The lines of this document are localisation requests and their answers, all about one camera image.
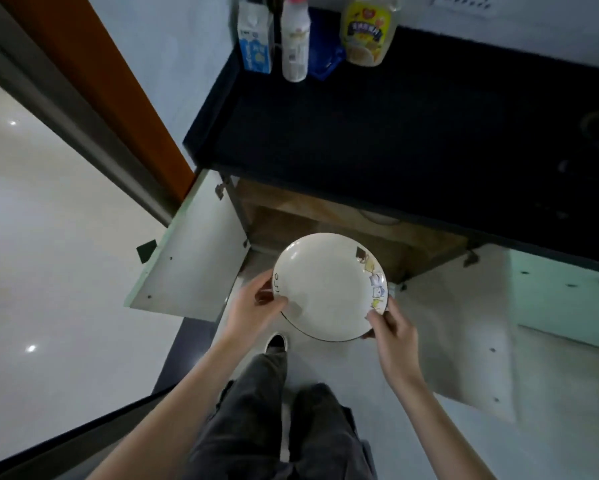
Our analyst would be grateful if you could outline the brown wooden door frame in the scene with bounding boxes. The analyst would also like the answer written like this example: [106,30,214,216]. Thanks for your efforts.
[0,0,196,204]

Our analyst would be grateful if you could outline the person's left forearm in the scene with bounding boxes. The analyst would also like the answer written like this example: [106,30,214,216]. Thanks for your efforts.
[87,337,243,480]

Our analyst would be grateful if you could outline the person's right hand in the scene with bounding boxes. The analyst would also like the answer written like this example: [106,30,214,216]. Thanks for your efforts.
[365,295,423,391]

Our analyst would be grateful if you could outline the blue and white milk carton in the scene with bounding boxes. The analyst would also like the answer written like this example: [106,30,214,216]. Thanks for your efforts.
[237,0,275,75]

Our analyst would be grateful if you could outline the pale green cabinet door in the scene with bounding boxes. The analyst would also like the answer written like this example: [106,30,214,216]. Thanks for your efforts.
[124,169,251,323]
[397,244,599,480]

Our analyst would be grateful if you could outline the yellow dish soap bottle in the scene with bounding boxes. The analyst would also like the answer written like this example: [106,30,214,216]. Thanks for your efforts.
[340,0,401,67]

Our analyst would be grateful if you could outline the grey sliding door track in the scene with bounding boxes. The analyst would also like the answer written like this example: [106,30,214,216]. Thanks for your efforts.
[0,0,180,228]

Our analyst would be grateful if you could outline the wooden cabinet interior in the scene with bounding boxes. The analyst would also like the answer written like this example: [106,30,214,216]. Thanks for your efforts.
[232,177,472,285]

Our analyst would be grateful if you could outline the white plate with cartoon print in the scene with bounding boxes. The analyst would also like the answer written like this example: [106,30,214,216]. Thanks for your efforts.
[272,233,389,342]

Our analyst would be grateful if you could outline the person's left hand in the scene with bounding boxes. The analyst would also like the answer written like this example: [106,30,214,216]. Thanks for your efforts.
[221,269,289,351]

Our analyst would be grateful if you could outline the person's grey trousers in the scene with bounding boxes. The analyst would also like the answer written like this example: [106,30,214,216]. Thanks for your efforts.
[185,347,377,480]

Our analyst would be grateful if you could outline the black gas stove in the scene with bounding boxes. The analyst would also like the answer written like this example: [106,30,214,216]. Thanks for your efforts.
[544,107,599,220]

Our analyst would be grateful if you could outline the blue plastic bag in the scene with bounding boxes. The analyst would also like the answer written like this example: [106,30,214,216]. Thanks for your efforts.
[307,9,347,81]

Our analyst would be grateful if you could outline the person's right forearm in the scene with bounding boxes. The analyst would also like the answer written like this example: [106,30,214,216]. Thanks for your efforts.
[392,377,497,480]

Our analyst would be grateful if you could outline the white plastic bottle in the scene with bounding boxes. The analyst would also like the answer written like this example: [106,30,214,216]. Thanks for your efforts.
[281,0,311,83]

